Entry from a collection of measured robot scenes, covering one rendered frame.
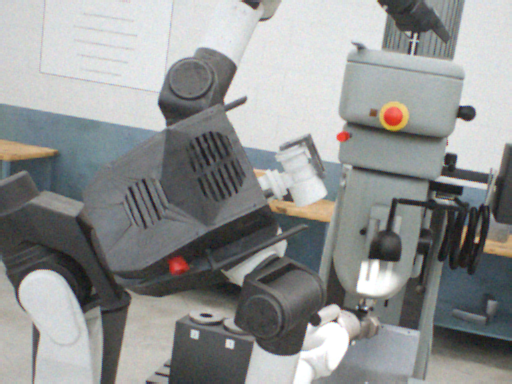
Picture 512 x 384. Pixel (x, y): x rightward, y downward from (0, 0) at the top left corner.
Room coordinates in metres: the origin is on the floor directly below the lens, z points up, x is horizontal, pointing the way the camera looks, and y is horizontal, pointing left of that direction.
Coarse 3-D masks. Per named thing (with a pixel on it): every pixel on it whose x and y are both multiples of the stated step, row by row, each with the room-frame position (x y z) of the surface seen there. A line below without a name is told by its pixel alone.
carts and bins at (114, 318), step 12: (108, 312) 3.14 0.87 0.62; (120, 312) 3.22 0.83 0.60; (108, 324) 3.16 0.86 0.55; (120, 324) 3.24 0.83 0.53; (36, 336) 3.14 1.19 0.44; (108, 336) 3.17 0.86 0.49; (120, 336) 3.26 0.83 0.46; (36, 348) 3.14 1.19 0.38; (108, 348) 3.18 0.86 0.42; (120, 348) 3.30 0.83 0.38; (108, 360) 3.20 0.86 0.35; (108, 372) 3.21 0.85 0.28
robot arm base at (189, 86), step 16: (176, 64) 1.34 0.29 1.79; (192, 64) 1.34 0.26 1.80; (208, 64) 1.35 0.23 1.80; (176, 80) 1.32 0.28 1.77; (192, 80) 1.33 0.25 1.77; (208, 80) 1.33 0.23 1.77; (160, 96) 1.32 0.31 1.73; (176, 96) 1.32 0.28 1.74; (192, 96) 1.31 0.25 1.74; (208, 96) 1.32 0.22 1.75; (176, 112) 1.32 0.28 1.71; (192, 112) 1.31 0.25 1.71
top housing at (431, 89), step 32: (352, 64) 1.55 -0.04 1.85; (384, 64) 1.52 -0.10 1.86; (416, 64) 1.51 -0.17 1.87; (448, 64) 1.51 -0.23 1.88; (352, 96) 1.54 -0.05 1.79; (384, 96) 1.52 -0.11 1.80; (416, 96) 1.51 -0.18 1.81; (448, 96) 1.51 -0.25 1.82; (416, 128) 1.51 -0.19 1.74; (448, 128) 1.52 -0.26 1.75
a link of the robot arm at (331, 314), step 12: (324, 312) 1.52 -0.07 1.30; (336, 312) 1.57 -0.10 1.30; (312, 324) 1.51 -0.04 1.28; (324, 324) 1.54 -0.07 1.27; (336, 324) 1.55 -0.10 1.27; (348, 324) 1.58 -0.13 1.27; (312, 336) 1.51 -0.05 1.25; (324, 336) 1.50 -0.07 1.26; (348, 336) 1.56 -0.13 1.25; (312, 348) 1.51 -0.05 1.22
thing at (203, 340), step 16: (192, 320) 1.76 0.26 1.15; (208, 320) 1.75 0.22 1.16; (224, 320) 1.81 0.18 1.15; (176, 336) 1.74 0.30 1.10; (192, 336) 1.73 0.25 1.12; (208, 336) 1.72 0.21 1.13; (224, 336) 1.71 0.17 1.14; (240, 336) 1.71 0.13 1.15; (176, 352) 1.74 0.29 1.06; (192, 352) 1.73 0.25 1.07; (208, 352) 1.72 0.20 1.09; (224, 352) 1.71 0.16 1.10; (240, 352) 1.69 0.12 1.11; (176, 368) 1.74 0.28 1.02; (192, 368) 1.73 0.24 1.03; (208, 368) 1.72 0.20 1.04; (224, 368) 1.70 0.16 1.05; (240, 368) 1.69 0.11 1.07
